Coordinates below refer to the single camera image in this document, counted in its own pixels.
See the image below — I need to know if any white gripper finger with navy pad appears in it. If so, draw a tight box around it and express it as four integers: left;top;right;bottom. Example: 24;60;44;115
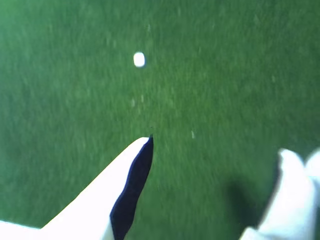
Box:
239;147;316;240
37;134;154;240

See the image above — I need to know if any small white distant ball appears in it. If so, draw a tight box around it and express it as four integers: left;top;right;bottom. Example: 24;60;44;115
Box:
133;51;146;68

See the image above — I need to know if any long green artificial turf mat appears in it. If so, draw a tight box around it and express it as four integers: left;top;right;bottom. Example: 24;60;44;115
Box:
0;0;320;240

